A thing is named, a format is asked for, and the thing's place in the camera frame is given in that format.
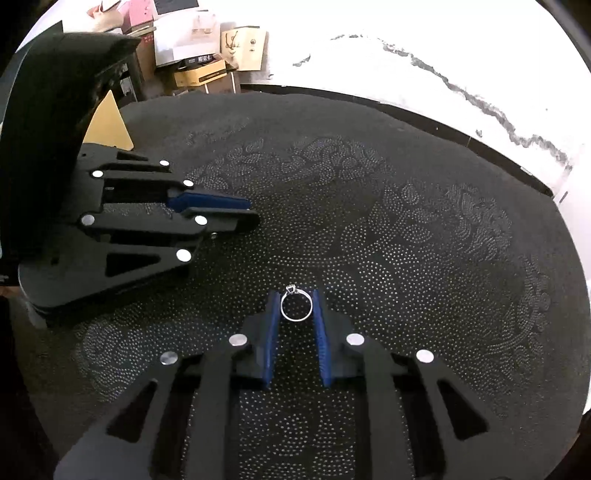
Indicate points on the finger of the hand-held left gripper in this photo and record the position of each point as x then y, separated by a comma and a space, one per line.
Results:
207, 201
221, 221

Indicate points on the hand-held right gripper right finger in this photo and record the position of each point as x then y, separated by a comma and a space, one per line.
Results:
323, 346

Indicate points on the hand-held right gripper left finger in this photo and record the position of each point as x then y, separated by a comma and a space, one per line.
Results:
273, 341

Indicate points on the yellow jewelry box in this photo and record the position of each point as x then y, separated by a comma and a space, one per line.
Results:
108, 127

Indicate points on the brown cardboard box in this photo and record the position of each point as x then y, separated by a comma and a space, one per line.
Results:
226, 83

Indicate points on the yellow and black box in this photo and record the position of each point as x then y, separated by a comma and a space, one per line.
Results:
203, 76

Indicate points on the beige woven bag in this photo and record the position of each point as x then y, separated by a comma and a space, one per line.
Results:
108, 16

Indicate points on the kraft paper bag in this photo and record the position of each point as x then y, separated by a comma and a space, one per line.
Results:
247, 50

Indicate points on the pink box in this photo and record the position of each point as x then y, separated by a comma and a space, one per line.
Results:
138, 11

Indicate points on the white gift bag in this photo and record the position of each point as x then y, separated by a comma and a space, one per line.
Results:
184, 44

